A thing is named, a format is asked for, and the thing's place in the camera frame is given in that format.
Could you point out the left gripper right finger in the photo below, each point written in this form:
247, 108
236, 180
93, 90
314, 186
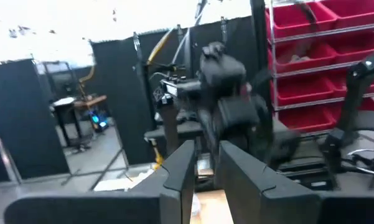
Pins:
252, 193

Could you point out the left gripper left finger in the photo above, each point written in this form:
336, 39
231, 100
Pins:
174, 186

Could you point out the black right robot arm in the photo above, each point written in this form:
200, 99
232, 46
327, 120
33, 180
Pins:
221, 68

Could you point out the yellow connector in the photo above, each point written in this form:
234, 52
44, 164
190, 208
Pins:
158, 158

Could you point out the red bin rack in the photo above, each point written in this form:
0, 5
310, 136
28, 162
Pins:
302, 87

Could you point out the blue lit device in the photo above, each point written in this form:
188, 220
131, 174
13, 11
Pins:
99, 122

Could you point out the black partition curtain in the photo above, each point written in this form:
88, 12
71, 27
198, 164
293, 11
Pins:
25, 124
127, 93

